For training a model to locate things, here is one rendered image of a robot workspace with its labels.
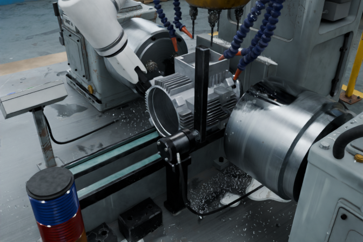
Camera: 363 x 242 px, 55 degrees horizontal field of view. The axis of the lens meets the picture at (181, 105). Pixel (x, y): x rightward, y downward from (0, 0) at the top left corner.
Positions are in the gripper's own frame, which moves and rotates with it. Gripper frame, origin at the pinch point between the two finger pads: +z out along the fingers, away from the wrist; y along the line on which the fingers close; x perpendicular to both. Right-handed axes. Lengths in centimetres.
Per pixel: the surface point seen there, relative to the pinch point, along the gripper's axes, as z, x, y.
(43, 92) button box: -9.3, -20.2, -16.3
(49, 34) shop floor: 139, 24, -366
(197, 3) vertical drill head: -12.9, 21.4, 8.2
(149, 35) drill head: 0.8, 14.6, -15.3
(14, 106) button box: -12.5, -27.8, -15.5
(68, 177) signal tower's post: -29, -24, 37
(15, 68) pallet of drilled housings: 91, -31, -253
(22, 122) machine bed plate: 13, -35, -49
